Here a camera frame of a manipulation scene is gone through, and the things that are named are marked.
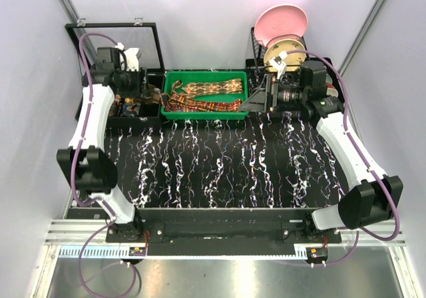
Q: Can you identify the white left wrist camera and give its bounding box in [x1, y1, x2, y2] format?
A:
[115, 43, 140, 72]

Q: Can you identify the pink plate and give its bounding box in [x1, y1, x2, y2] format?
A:
[254, 4, 308, 45]

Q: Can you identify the black tie storage box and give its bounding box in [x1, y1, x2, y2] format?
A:
[75, 68, 166, 128]

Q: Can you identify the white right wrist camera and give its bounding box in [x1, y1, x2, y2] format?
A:
[269, 51, 288, 78]

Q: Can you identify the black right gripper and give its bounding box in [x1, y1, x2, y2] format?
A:
[238, 74, 308, 114]

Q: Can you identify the red multicolour checked tie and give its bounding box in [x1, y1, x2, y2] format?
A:
[160, 94, 242, 112]

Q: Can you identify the rolled tie dark blue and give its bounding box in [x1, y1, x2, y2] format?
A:
[117, 98, 141, 117]

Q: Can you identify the rolled tie brown olive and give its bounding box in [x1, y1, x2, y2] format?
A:
[146, 84, 161, 104]

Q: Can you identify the glass box lid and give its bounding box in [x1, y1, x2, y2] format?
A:
[65, 19, 165, 74]

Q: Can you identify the pale green bowl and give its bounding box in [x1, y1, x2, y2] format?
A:
[325, 74, 333, 84]

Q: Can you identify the aluminium frame rail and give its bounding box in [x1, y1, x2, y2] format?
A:
[46, 220, 405, 247]

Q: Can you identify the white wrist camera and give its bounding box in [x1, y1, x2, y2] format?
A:
[269, 51, 288, 78]
[115, 43, 140, 72]

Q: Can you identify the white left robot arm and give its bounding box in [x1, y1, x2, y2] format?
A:
[57, 43, 144, 242]

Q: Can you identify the green plastic tray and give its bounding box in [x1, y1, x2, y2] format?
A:
[160, 71, 248, 120]

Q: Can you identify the cream ikat pattern tie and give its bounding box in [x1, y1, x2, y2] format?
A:
[171, 78, 243, 98]

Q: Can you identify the red bowl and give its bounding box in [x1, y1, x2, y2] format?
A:
[325, 82, 339, 98]

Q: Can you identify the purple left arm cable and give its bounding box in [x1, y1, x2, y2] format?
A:
[72, 33, 142, 295]

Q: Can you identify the black wire dish rack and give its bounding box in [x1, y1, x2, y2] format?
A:
[251, 27, 310, 72]

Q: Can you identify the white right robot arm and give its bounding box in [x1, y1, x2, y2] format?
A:
[240, 57, 403, 243]

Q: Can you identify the yellow floral plate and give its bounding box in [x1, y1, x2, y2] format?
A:
[264, 39, 307, 72]

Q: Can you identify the black dish tray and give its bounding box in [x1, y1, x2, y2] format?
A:
[240, 59, 343, 119]

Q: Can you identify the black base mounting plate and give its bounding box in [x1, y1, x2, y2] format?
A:
[106, 220, 341, 244]

